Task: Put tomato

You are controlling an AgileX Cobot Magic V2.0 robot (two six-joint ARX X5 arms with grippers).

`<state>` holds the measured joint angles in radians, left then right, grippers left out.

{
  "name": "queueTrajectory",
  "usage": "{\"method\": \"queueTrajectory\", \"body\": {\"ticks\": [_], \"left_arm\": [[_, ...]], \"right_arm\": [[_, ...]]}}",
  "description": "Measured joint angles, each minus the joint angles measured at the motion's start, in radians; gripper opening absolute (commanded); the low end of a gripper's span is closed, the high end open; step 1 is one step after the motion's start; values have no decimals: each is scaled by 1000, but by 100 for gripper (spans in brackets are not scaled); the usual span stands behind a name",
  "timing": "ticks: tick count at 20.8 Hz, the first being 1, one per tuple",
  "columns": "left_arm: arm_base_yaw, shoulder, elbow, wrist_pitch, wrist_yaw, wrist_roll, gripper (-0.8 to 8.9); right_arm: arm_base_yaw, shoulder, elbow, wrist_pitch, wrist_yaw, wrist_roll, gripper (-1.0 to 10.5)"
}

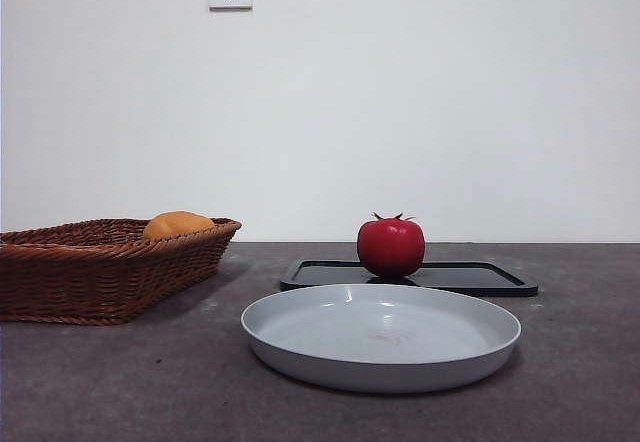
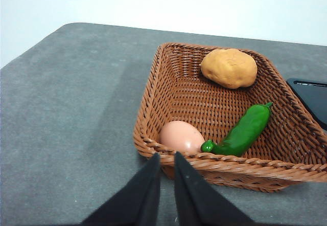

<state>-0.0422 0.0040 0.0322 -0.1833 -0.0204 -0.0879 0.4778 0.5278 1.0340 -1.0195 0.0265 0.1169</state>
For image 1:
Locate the black rectangular tray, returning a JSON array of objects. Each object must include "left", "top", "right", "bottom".
[{"left": 279, "top": 257, "right": 539, "bottom": 298}]

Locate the red tomato with green calyx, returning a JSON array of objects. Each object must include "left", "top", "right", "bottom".
[{"left": 356, "top": 211, "right": 427, "bottom": 279}]

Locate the orange round bread bun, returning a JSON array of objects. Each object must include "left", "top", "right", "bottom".
[{"left": 143, "top": 210, "right": 216, "bottom": 241}]

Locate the brown woven wicker basket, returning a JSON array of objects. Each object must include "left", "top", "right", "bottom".
[{"left": 0, "top": 217, "right": 243, "bottom": 325}]

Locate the grey round plate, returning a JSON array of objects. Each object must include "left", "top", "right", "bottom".
[{"left": 239, "top": 282, "right": 522, "bottom": 394}]

